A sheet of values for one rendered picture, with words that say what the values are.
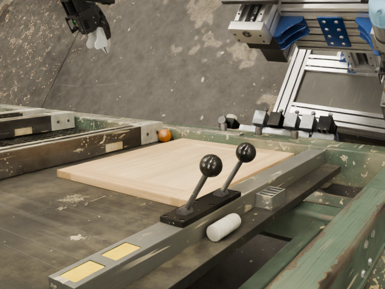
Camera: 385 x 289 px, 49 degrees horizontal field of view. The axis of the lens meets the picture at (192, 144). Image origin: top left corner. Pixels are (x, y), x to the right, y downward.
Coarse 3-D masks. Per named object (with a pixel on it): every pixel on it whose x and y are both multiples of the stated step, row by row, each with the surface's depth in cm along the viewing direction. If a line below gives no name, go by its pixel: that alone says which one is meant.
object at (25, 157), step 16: (112, 128) 144; (128, 128) 145; (144, 128) 152; (160, 128) 160; (16, 144) 117; (32, 144) 119; (48, 144) 119; (64, 144) 123; (80, 144) 128; (96, 144) 134; (128, 144) 146; (0, 160) 107; (16, 160) 111; (32, 160) 115; (48, 160) 119; (64, 160) 124; (0, 176) 108
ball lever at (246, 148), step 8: (240, 144) 76; (248, 144) 76; (240, 152) 76; (248, 152) 75; (240, 160) 76; (248, 160) 76; (232, 176) 79; (224, 184) 80; (216, 192) 81; (224, 192) 81
